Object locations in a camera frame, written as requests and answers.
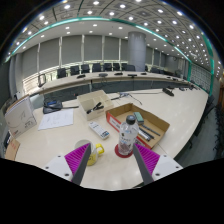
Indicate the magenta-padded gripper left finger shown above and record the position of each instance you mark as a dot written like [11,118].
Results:
[76,160]

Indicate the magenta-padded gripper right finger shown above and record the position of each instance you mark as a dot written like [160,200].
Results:
[147,159]

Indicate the clear plastic water bottle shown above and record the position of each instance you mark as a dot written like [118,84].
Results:
[127,135]

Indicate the white and yellow mug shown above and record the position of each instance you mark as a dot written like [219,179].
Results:
[95,156]

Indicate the black and silver marker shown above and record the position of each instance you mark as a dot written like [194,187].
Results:
[144,135]

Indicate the thin black pen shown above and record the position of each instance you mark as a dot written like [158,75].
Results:
[150,130]

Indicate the flat round red coaster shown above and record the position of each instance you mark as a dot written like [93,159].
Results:
[117,153]

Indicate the white remote control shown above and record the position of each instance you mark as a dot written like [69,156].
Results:
[98,130]

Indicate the cardboard box with red side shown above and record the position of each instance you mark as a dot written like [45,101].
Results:
[154,121]

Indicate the green block eraser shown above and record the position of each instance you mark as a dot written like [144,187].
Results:
[139,118]

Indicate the white paper sheet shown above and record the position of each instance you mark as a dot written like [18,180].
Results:
[56,119]

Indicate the black clip tool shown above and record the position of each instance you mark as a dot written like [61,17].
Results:
[96,107]

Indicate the black desk telephone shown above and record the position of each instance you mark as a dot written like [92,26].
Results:
[52,106]

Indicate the small beige open box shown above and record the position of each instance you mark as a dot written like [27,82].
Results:
[91,98]

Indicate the flat brown cardboard piece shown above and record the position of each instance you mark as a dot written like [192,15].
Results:
[12,149]

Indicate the black microphone base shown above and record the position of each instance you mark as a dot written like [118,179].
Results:
[168,92]

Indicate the long curved conference desk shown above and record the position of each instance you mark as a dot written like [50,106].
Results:
[83,80]

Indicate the row of black office chairs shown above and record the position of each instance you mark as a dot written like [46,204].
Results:
[96,67]

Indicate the round ceiling lights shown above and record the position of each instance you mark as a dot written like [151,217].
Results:
[130,18]

